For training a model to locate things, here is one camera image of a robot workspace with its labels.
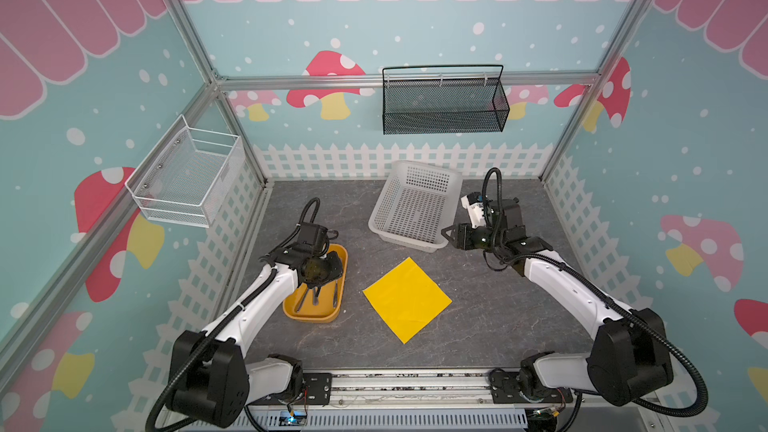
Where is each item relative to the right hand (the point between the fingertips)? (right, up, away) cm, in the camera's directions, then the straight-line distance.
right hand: (447, 230), depth 83 cm
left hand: (-30, -13, +1) cm, 33 cm away
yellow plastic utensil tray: (-35, -24, +3) cm, 43 cm away
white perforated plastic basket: (-6, +8, +30) cm, 31 cm away
